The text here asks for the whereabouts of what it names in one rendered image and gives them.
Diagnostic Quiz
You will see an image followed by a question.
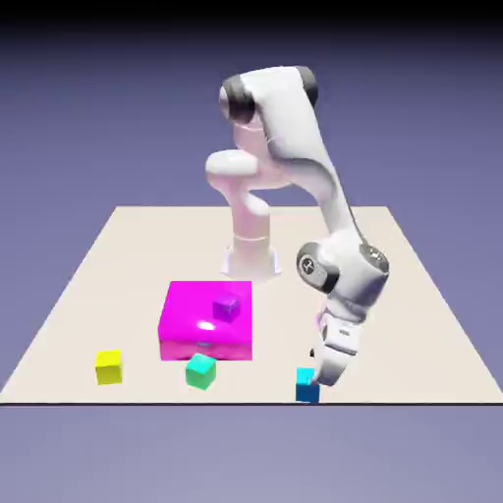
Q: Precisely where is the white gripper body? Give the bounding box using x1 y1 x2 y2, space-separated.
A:
311 340 358 388

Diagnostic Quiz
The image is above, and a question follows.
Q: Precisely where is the small cyan cube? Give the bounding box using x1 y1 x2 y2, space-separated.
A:
295 366 321 405

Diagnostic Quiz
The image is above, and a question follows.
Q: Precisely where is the small purple cube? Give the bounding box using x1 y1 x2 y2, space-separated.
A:
212 295 242 324

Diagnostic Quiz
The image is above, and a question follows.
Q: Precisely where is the small green cube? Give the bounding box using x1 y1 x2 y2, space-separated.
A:
185 353 217 391

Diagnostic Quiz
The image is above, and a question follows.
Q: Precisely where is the small yellow cube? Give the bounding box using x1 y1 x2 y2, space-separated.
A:
94 349 124 386

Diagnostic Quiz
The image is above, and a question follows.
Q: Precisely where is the large magenta box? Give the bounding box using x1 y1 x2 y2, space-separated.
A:
157 279 253 362

